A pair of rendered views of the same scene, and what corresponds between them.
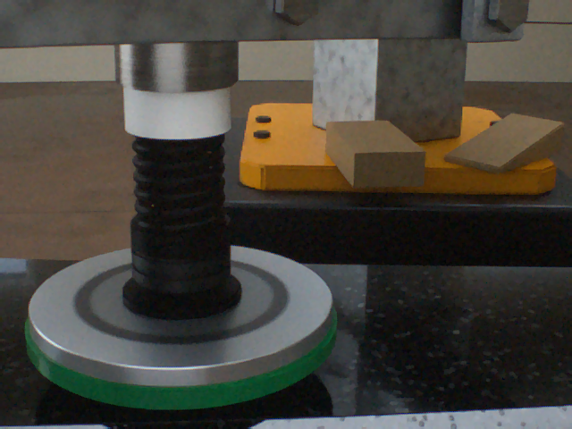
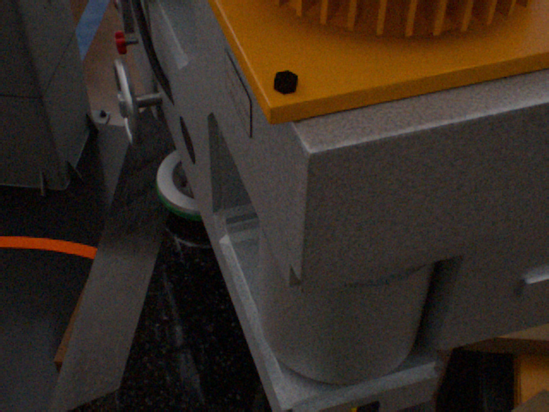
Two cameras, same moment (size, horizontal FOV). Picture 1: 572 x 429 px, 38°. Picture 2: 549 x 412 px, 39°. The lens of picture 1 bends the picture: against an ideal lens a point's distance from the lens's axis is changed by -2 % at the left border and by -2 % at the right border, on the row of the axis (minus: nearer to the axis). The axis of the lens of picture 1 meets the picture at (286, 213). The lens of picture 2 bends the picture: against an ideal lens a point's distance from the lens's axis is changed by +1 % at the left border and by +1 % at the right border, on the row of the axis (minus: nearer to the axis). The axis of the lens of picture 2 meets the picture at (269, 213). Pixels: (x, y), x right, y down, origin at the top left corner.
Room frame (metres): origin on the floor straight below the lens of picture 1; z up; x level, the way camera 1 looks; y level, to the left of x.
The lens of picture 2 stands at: (0.91, -1.05, 2.00)
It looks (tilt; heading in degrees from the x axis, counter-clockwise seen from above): 47 degrees down; 102
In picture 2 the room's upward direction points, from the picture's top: 1 degrees clockwise
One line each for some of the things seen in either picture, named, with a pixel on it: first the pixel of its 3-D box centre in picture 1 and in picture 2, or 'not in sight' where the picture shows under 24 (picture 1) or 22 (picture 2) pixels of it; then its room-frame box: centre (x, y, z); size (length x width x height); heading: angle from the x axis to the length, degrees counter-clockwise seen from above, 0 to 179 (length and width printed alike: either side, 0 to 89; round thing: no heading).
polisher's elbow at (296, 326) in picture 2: not in sight; (343, 267); (0.88, -0.49, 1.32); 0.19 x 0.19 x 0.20
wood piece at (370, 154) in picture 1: (372, 151); (516, 324); (1.19, -0.12, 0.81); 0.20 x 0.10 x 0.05; 9
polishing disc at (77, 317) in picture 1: (182, 303); (208, 177); (0.54, 0.07, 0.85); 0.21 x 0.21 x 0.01
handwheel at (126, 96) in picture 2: not in sight; (148, 99); (0.50, -0.09, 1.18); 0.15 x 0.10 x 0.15; 121
